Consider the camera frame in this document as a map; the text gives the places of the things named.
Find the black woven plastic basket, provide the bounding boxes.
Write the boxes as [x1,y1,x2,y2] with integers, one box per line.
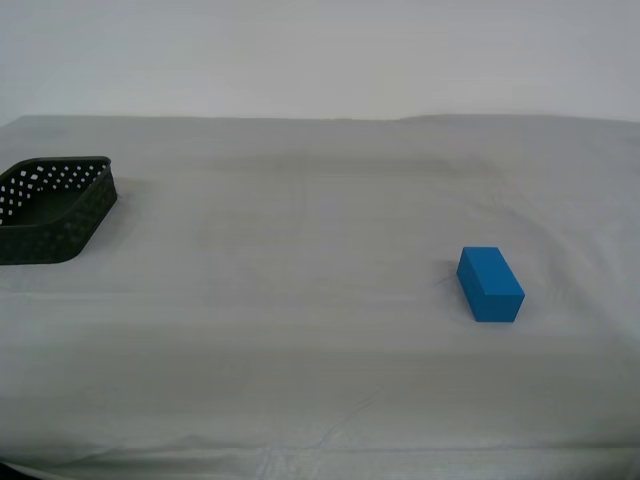
[0,155,119,266]

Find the blue rectangular block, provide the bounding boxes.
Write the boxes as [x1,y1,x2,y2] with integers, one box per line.
[455,246,526,324]

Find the white tablecloth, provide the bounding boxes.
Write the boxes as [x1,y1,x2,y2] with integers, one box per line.
[0,114,640,480]

